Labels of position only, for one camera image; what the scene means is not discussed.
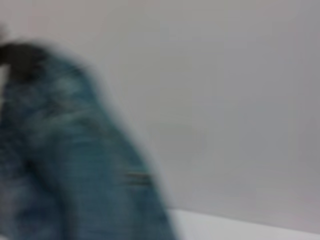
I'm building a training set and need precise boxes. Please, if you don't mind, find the blue denim shorts cartoon print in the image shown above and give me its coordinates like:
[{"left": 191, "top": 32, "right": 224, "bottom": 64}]
[{"left": 0, "top": 47, "right": 181, "bottom": 240}]

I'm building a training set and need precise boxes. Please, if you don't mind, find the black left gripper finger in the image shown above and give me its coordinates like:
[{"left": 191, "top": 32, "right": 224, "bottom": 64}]
[{"left": 0, "top": 42, "right": 45, "bottom": 82}]

